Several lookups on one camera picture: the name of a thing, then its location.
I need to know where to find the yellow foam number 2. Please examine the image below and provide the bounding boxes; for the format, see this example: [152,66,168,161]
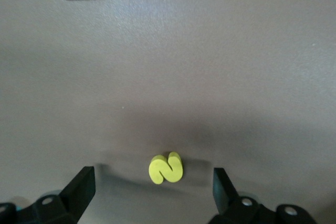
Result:
[148,151,184,185]

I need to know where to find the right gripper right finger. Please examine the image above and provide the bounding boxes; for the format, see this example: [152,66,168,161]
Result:
[209,168,318,224]

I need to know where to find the brown table mat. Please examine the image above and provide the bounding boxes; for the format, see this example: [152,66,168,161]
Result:
[0,0,336,224]

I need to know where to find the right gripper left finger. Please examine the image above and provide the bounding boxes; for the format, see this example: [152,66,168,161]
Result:
[0,166,96,224]

